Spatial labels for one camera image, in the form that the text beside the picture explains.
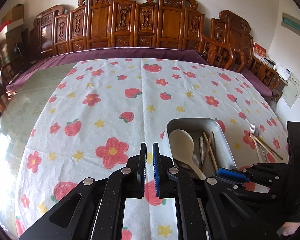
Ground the stainless steel spoon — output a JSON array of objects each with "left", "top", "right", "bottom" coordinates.
[{"left": 179, "top": 154, "right": 200, "bottom": 170}]

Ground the small white plastic spoon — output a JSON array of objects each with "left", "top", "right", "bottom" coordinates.
[{"left": 199, "top": 137, "right": 205, "bottom": 165}]

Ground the large cream serving spoon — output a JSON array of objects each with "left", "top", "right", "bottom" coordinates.
[{"left": 168, "top": 129, "right": 206, "bottom": 180}]

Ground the stainless steel fork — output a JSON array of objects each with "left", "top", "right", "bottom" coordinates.
[{"left": 254, "top": 127, "right": 269, "bottom": 163}]

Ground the light wooden chopstick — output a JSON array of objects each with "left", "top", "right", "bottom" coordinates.
[{"left": 202, "top": 132, "right": 212, "bottom": 171}]

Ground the person's right hand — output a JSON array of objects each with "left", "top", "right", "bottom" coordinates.
[{"left": 282, "top": 222, "right": 300, "bottom": 236}]

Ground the metal rectangular tray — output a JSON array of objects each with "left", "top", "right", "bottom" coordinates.
[{"left": 165, "top": 118, "right": 237, "bottom": 179}]

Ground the strawberry flower tablecloth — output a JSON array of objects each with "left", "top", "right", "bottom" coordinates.
[{"left": 15, "top": 58, "right": 288, "bottom": 235}]

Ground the wooden side table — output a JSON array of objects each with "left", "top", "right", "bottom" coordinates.
[{"left": 272, "top": 77, "right": 288, "bottom": 102}]

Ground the red greeting card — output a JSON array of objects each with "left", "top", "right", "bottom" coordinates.
[{"left": 253, "top": 42, "right": 266, "bottom": 60}]

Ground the carved wooden armchair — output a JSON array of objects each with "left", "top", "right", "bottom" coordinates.
[{"left": 210, "top": 10, "right": 279, "bottom": 98}]

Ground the carved wooden long sofa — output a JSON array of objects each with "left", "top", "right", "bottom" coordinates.
[{"left": 5, "top": 0, "right": 236, "bottom": 93}]

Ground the grey wall electrical panel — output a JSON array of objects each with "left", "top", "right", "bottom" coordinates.
[{"left": 281, "top": 12, "right": 300, "bottom": 36}]

